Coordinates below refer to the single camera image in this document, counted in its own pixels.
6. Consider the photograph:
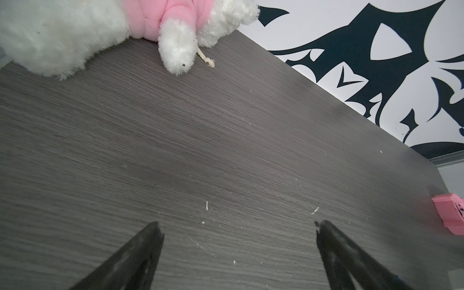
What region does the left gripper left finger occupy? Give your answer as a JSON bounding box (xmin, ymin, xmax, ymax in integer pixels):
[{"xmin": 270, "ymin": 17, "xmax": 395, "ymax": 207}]
[{"xmin": 70, "ymin": 222, "xmax": 164, "ymax": 290}]

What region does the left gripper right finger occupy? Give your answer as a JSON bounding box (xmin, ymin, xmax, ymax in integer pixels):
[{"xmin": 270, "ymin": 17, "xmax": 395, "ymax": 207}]
[{"xmin": 314, "ymin": 220, "xmax": 412, "ymax": 290}]

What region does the pink pig alarm clock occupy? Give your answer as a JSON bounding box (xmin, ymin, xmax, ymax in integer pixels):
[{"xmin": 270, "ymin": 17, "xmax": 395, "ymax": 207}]
[{"xmin": 431, "ymin": 193, "xmax": 464, "ymax": 236}]

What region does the white plush toy pink shirt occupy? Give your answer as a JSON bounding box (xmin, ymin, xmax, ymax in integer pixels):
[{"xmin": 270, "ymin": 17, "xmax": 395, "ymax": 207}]
[{"xmin": 1, "ymin": 1, "xmax": 260, "ymax": 79}]

